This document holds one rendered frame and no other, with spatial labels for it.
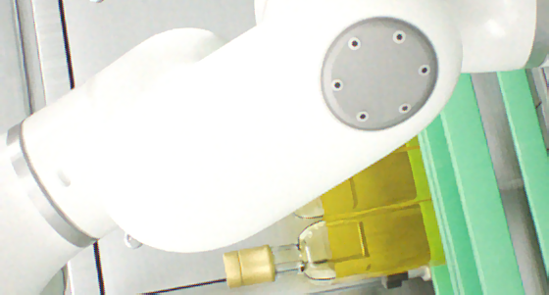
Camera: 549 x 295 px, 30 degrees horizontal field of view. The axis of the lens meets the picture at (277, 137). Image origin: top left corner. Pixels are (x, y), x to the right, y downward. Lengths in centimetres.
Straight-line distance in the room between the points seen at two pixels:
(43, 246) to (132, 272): 50
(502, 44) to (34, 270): 29
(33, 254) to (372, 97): 22
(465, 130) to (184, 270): 37
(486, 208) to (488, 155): 5
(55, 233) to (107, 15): 60
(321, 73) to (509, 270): 41
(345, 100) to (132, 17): 70
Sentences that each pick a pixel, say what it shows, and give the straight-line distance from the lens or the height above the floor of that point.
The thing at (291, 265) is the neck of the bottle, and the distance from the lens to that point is 96.
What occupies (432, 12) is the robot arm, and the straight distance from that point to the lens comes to 50.
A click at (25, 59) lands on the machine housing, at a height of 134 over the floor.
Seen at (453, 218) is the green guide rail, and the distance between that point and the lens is 94.
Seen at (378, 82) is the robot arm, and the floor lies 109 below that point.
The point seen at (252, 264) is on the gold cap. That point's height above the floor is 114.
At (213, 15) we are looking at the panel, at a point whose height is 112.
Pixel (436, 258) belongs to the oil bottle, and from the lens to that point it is 97.
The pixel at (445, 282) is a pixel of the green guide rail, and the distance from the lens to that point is 103.
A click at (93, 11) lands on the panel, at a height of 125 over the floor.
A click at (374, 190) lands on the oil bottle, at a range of 97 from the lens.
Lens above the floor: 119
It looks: 6 degrees down
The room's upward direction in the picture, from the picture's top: 100 degrees counter-clockwise
